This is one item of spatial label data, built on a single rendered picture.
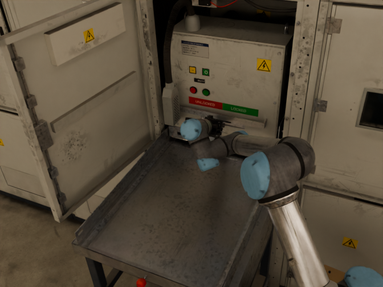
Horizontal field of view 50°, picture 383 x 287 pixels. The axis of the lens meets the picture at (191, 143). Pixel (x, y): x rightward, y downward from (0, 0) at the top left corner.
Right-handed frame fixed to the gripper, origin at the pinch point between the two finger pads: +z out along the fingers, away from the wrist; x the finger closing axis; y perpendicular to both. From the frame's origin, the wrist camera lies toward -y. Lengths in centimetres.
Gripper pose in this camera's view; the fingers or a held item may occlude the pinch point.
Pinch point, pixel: (215, 124)
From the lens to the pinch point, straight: 176.5
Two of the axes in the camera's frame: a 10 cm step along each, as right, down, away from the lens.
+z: 3.7, -0.7, 9.3
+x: 1.7, -9.7, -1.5
